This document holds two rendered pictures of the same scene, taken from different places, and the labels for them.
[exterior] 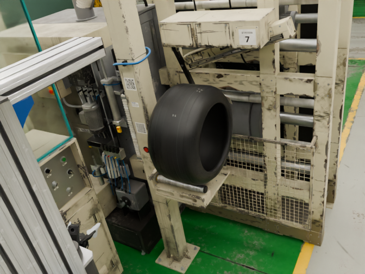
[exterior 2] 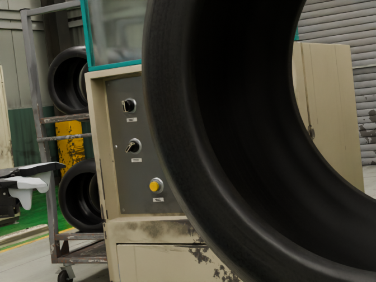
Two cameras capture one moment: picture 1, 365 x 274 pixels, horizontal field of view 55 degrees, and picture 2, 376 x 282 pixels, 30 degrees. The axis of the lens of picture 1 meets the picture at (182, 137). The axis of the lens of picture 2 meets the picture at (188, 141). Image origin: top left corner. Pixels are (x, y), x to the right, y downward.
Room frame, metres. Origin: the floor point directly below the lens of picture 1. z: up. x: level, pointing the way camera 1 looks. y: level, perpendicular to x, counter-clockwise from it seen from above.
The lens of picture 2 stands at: (1.46, -0.81, 1.16)
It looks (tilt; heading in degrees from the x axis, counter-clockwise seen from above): 3 degrees down; 85
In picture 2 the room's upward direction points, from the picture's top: 6 degrees counter-clockwise
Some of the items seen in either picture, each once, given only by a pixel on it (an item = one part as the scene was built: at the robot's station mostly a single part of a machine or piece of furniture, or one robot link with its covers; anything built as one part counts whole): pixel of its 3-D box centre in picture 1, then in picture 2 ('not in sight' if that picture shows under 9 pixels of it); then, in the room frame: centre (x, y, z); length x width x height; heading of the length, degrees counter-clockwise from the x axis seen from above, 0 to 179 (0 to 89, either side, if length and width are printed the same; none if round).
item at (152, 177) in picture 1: (168, 164); not in sight; (1.92, 0.13, 0.90); 0.40 x 0.03 x 0.10; 145
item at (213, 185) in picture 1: (193, 182); not in sight; (1.81, -0.02, 0.80); 0.37 x 0.36 x 0.02; 145
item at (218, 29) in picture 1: (215, 29); not in sight; (1.98, -0.29, 1.71); 0.61 x 0.25 x 0.15; 55
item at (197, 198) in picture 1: (181, 191); not in sight; (1.70, 0.06, 0.84); 0.36 x 0.09 x 0.06; 55
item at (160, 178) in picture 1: (180, 183); not in sight; (1.70, 0.06, 0.90); 0.35 x 0.05 x 0.05; 55
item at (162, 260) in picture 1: (177, 253); not in sight; (1.94, 0.20, 0.02); 0.27 x 0.27 x 0.04; 55
